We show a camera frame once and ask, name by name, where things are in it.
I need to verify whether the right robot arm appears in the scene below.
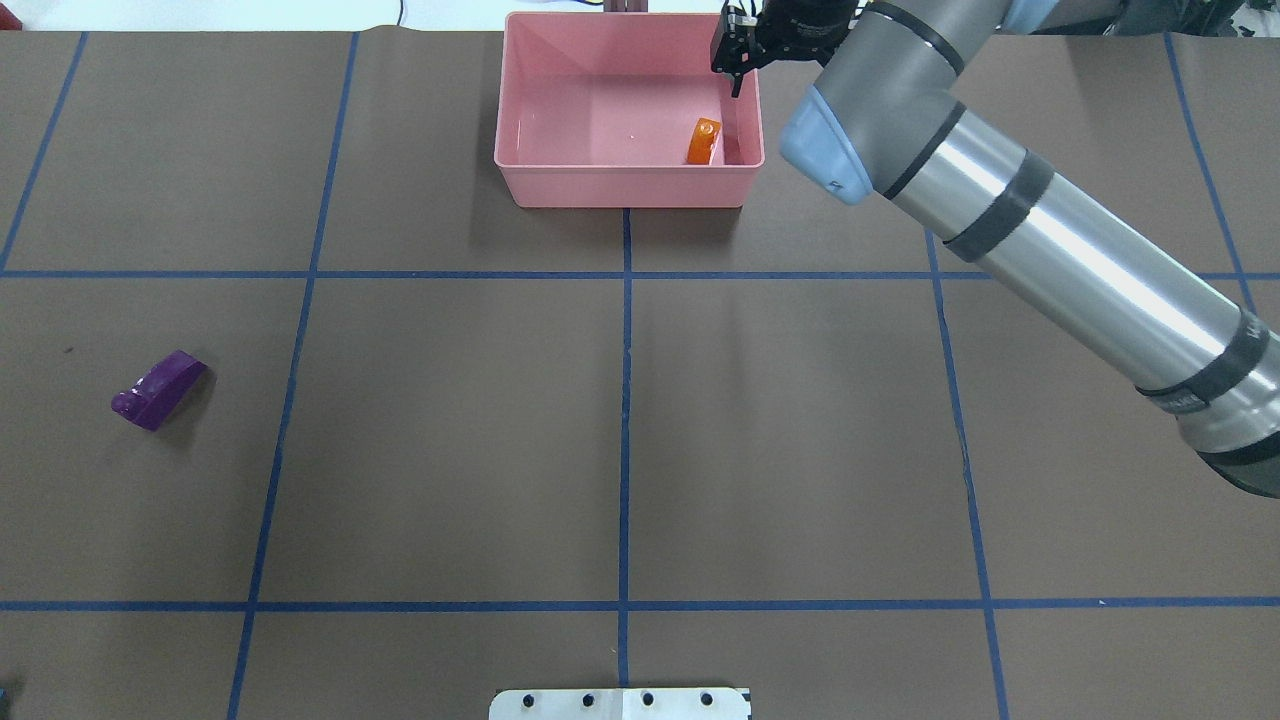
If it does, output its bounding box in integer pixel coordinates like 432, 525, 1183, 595
710, 1, 1279, 498

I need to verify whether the pink plastic box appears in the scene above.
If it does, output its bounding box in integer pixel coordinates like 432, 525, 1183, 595
494, 12, 765, 209

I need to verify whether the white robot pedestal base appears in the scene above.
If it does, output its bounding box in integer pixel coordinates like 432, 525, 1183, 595
488, 687, 753, 719

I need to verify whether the purple block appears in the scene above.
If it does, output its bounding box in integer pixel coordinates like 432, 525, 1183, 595
110, 348, 210, 432

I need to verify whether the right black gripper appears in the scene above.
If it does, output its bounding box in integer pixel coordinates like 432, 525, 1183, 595
710, 1, 860, 99

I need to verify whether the orange block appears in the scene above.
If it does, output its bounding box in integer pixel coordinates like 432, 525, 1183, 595
685, 117, 723, 167

